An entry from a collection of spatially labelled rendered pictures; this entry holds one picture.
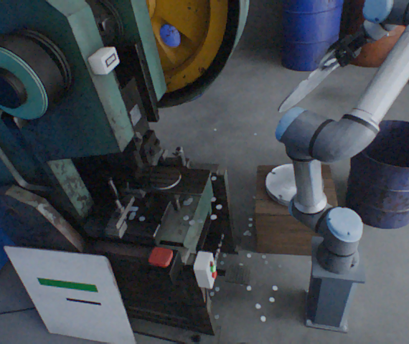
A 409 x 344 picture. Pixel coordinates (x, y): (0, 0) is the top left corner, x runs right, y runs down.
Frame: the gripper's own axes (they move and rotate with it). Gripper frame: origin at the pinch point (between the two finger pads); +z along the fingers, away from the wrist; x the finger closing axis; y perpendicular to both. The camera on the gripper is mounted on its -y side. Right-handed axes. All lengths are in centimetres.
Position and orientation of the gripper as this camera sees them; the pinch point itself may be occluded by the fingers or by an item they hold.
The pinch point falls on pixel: (323, 67)
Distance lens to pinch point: 135.1
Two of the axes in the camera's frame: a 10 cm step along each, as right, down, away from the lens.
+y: -5.7, 6.1, -5.6
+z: -4.7, 3.1, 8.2
